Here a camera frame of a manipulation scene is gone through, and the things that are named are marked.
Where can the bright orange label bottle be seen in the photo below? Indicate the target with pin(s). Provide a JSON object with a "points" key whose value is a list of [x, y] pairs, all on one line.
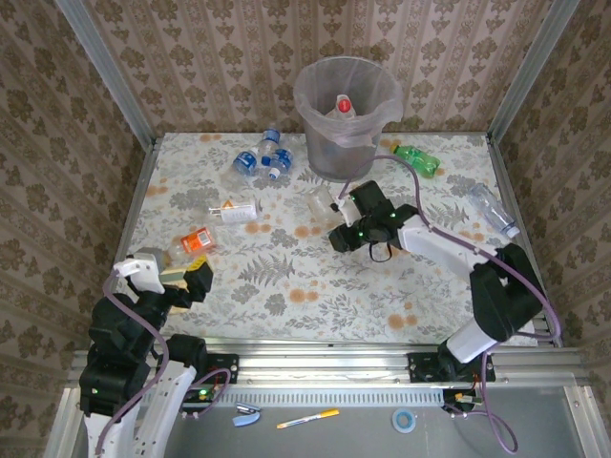
{"points": [[195, 243]]}

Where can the clear bottle green cap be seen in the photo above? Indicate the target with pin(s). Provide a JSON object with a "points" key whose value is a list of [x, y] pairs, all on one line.
{"points": [[319, 202]]}

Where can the green plastic bottle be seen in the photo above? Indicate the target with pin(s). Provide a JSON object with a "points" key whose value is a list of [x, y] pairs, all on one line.
{"points": [[416, 160]]}

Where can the red cap white label bottle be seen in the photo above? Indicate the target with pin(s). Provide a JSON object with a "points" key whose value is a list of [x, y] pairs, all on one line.
{"points": [[343, 110]]}

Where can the clear unlabelled plastic bottle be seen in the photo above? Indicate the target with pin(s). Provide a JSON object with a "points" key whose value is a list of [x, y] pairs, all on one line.
{"points": [[494, 210]]}

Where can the blue label water bottle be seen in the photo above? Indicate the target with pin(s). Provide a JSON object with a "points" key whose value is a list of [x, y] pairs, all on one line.
{"points": [[246, 161], [281, 161]]}

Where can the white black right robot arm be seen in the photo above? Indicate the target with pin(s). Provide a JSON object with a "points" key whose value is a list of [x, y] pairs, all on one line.
{"points": [[439, 248]]}

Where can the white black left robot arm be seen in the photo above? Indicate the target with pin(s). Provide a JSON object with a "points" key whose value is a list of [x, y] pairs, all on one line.
{"points": [[167, 396]]}

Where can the grey plastic waste bin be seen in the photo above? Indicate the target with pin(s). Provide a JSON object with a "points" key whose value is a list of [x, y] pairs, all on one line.
{"points": [[334, 162]]}

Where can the translucent pink bin liner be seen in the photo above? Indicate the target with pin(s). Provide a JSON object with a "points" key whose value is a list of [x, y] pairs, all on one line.
{"points": [[384, 107]]}

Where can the white label bottle orange triangle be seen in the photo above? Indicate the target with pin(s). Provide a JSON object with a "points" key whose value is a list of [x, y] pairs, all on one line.
{"points": [[234, 212]]}

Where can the floral tablecloth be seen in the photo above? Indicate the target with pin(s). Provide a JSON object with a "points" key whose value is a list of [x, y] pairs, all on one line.
{"points": [[334, 315]]}

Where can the control board green light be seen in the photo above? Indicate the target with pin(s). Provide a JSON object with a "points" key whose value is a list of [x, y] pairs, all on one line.
{"points": [[200, 394]]}

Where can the clear bottle blue cap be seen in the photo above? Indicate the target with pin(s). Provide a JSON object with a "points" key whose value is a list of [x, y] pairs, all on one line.
{"points": [[269, 143]]}

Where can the blue stapler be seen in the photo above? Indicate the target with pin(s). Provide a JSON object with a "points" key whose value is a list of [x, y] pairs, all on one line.
{"points": [[246, 415]]}

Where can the white orange marker pen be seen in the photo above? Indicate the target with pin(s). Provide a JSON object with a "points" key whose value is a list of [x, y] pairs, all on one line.
{"points": [[308, 419]]}

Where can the blue tape roll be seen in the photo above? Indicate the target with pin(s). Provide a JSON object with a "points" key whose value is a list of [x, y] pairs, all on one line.
{"points": [[396, 421]]}

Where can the control board orange connector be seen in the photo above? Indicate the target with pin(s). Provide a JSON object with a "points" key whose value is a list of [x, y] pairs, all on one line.
{"points": [[460, 397]]}

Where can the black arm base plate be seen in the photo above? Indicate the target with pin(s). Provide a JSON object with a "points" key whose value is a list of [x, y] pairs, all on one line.
{"points": [[420, 367], [229, 367]]}

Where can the aluminium table side rail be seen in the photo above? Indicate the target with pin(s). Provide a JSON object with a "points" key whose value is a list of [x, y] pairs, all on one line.
{"points": [[501, 167], [141, 186]]}

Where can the long aluminium mounting rail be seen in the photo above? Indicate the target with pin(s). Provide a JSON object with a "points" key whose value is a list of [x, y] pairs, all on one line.
{"points": [[324, 365]]}

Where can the aluminium frame post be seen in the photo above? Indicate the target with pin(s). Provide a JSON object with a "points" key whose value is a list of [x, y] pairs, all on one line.
{"points": [[102, 71], [530, 71]]}

